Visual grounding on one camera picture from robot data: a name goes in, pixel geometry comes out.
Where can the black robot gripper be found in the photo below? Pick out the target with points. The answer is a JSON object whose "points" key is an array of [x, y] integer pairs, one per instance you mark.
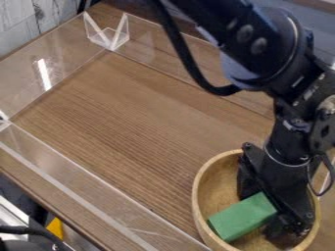
{"points": [[279, 169]]}

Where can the green rectangular block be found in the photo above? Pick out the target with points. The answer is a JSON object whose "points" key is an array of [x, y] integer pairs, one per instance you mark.
{"points": [[242, 217]]}

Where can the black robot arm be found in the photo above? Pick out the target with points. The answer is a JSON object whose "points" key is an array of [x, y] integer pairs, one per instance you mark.
{"points": [[268, 57]]}

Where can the brown wooden bowl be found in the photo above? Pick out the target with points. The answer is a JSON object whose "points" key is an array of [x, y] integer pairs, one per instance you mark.
{"points": [[214, 194]]}

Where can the yellow object under table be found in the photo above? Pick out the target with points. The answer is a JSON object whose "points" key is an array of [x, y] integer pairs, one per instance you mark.
{"points": [[55, 228]]}

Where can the clear acrylic corner bracket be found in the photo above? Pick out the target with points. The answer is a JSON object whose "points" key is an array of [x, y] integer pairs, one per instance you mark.
{"points": [[108, 38]]}

